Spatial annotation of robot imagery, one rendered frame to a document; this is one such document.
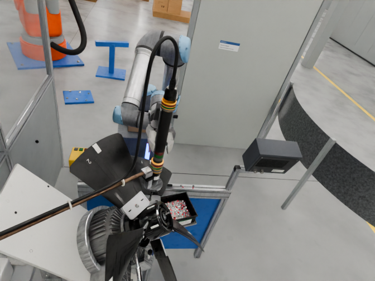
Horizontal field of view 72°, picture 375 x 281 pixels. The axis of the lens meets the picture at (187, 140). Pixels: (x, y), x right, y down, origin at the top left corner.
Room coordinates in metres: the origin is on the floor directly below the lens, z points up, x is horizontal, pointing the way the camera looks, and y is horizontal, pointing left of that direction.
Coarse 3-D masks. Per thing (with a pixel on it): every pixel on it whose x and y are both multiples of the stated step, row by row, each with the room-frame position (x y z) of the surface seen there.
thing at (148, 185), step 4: (144, 168) 0.61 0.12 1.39; (144, 172) 0.59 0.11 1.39; (148, 172) 0.60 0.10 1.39; (152, 172) 0.61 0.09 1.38; (144, 176) 0.59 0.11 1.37; (148, 176) 0.60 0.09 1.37; (152, 176) 0.61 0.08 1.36; (144, 180) 0.61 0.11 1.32; (148, 180) 0.59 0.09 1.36; (160, 180) 0.66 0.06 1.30; (144, 184) 0.61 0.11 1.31; (148, 184) 0.60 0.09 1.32; (160, 184) 0.64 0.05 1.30; (148, 188) 0.60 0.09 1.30; (152, 188) 0.61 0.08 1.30; (156, 188) 0.61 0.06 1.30; (160, 188) 0.62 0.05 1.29
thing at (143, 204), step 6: (132, 198) 0.56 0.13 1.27; (138, 198) 0.57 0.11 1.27; (144, 198) 0.58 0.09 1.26; (126, 204) 0.54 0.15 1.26; (132, 204) 0.55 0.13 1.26; (138, 204) 0.56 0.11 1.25; (144, 204) 0.57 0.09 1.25; (126, 210) 0.53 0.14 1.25; (132, 210) 0.54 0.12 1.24; (138, 210) 0.55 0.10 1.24; (132, 216) 0.52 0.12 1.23
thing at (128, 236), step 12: (108, 240) 0.31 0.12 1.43; (120, 240) 0.34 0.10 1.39; (132, 240) 0.38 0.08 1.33; (108, 252) 0.29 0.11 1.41; (120, 252) 0.32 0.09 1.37; (132, 252) 0.37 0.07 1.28; (108, 264) 0.28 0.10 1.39; (120, 264) 0.31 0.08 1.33; (108, 276) 0.26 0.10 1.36; (120, 276) 0.30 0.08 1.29
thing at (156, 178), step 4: (172, 80) 0.63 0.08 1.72; (172, 84) 0.63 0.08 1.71; (168, 88) 0.63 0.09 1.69; (172, 88) 0.63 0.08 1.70; (168, 92) 0.62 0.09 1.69; (172, 92) 0.62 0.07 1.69; (176, 92) 0.64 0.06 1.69; (164, 96) 0.63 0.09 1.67; (168, 96) 0.62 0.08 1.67; (172, 96) 0.62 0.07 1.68; (168, 100) 0.62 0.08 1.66; (172, 100) 0.62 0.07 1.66; (156, 176) 0.62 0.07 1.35; (152, 180) 0.62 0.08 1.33; (156, 180) 0.62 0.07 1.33; (152, 184) 0.62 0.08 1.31; (156, 184) 0.63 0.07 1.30
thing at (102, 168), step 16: (112, 144) 0.66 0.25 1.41; (80, 160) 0.55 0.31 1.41; (96, 160) 0.58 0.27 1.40; (112, 160) 0.61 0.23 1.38; (128, 160) 0.65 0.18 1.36; (80, 176) 0.51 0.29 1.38; (96, 176) 0.54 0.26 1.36; (112, 176) 0.57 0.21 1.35; (128, 176) 0.60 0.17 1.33; (112, 192) 0.54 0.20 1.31; (128, 192) 0.57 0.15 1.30
